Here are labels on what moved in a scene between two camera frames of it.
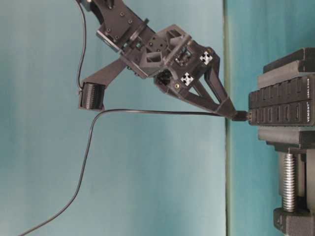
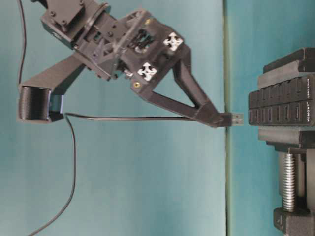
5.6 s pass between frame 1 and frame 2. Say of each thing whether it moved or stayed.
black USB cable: moved
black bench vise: stayed
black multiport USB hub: stayed
